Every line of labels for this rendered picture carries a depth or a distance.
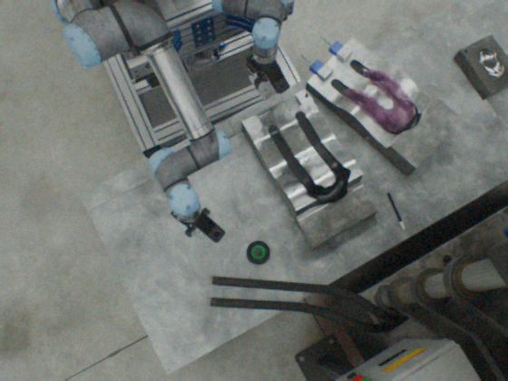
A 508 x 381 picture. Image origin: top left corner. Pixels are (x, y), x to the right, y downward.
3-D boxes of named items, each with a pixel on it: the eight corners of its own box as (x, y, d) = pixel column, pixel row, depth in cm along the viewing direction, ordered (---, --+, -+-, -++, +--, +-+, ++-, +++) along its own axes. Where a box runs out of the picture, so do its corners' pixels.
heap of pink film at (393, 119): (337, 95, 198) (340, 86, 190) (368, 63, 201) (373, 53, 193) (391, 142, 193) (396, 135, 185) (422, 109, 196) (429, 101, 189)
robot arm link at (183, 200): (187, 175, 143) (202, 202, 141) (191, 186, 154) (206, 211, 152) (161, 190, 142) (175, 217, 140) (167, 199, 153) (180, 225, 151)
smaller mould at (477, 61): (453, 58, 208) (459, 49, 202) (483, 43, 210) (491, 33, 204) (483, 101, 204) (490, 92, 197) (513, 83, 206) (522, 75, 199)
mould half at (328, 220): (241, 131, 200) (241, 116, 187) (303, 99, 203) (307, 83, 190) (311, 249, 189) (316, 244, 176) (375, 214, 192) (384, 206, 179)
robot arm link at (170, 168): (184, 146, 155) (201, 179, 153) (149, 164, 154) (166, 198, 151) (180, 137, 148) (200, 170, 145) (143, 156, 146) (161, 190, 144)
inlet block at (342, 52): (316, 43, 206) (317, 36, 201) (325, 35, 207) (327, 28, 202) (341, 65, 204) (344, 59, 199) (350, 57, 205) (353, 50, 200)
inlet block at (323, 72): (297, 62, 204) (297, 55, 199) (306, 53, 205) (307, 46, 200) (322, 84, 202) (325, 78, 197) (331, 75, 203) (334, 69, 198)
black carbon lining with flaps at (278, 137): (265, 130, 193) (266, 120, 184) (304, 110, 195) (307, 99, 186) (315, 215, 185) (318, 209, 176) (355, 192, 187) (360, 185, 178)
